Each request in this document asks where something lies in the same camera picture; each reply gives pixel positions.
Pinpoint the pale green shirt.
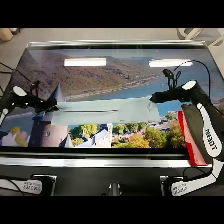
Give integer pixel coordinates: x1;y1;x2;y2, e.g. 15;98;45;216
52;95;172;126

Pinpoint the silver frame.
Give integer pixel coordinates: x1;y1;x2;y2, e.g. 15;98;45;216
0;153;224;197

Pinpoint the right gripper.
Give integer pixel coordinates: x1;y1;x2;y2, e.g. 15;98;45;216
149;90;183;104

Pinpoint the black cable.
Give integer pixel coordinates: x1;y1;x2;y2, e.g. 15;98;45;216
172;59;213;98

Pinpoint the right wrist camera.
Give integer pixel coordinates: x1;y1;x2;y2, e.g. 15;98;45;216
162;68;183;92

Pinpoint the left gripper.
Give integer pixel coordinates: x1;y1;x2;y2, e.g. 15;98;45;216
34;97;60;114

